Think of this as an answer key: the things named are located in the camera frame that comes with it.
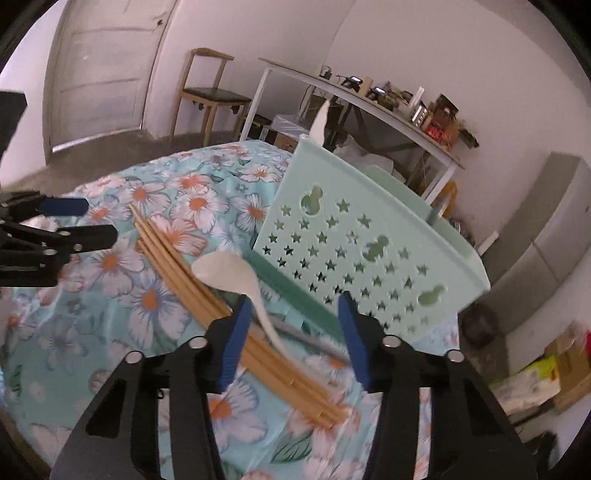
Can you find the floral blue tablecloth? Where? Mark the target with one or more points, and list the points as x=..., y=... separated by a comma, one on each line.
x=115, y=323

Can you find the white panel door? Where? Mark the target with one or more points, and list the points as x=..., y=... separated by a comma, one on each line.
x=101, y=69

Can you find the green sack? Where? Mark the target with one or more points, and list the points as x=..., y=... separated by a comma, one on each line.
x=464, y=233

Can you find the pale plastic bag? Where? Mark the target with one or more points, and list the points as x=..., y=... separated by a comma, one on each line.
x=531, y=378

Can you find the white foam box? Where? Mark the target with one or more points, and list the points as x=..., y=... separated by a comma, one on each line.
x=288, y=122

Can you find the white pillow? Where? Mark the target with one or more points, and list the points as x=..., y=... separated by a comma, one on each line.
x=355, y=150

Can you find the yellow plastic bag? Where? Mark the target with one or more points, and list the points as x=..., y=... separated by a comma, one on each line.
x=450, y=194

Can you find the white pipe piece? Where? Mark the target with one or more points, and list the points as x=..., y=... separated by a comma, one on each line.
x=487, y=242

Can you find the large cardboard box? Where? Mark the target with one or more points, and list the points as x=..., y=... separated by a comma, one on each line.
x=570, y=369

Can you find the white table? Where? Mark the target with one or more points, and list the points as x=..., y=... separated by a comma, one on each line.
x=295, y=74

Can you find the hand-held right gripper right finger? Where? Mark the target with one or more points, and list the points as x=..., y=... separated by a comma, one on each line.
x=353, y=341

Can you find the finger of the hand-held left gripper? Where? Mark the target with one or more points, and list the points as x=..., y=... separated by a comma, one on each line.
x=87, y=237
x=64, y=206

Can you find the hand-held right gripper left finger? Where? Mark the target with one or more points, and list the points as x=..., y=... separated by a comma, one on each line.
x=235, y=344

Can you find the green plastic utensil basket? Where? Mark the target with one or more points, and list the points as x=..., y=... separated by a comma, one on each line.
x=351, y=203

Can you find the black charging device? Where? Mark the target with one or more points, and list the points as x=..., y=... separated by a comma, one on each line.
x=353, y=82
x=378, y=92

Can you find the metal cup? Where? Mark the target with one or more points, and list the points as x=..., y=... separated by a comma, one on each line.
x=418, y=114

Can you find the metal spoon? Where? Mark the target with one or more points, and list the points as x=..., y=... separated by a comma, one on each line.
x=314, y=341

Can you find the brown cardboard box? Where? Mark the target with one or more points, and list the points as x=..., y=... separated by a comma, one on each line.
x=286, y=142

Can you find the grey refrigerator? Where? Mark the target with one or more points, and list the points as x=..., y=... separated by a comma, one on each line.
x=540, y=230

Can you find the red snack bag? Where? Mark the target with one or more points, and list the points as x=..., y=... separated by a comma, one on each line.
x=443, y=120

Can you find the wooden chair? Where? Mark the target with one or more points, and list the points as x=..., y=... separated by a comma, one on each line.
x=212, y=94

